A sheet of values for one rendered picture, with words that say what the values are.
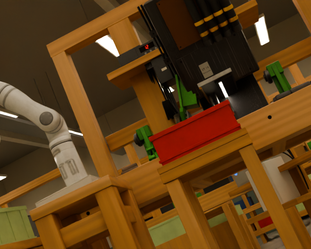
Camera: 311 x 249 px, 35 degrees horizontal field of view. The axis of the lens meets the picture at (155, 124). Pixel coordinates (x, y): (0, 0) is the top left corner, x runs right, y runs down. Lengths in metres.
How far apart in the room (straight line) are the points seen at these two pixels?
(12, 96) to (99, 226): 0.65
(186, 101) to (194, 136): 0.62
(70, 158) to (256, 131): 0.75
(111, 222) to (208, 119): 0.49
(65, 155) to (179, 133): 0.46
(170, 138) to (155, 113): 1.00
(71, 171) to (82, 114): 1.02
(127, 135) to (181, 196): 1.21
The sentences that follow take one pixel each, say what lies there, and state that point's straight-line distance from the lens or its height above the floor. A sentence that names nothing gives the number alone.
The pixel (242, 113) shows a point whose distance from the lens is 2.45.
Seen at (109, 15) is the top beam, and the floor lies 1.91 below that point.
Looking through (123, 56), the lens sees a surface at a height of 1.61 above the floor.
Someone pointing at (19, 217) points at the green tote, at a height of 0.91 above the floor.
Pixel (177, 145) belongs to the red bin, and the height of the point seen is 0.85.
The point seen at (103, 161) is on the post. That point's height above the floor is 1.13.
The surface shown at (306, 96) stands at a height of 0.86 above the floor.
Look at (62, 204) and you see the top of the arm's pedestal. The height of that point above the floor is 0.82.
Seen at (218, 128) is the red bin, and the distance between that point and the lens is 1.73.
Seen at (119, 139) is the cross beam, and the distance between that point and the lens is 2.87.
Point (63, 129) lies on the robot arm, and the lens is 2.01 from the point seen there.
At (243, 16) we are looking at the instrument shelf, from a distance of 2.75.
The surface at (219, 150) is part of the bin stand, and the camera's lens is 1.69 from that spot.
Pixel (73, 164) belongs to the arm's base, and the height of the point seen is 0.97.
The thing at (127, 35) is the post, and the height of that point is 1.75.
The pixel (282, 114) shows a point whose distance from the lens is 2.04.
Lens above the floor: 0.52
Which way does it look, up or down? 14 degrees up
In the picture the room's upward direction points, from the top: 24 degrees counter-clockwise
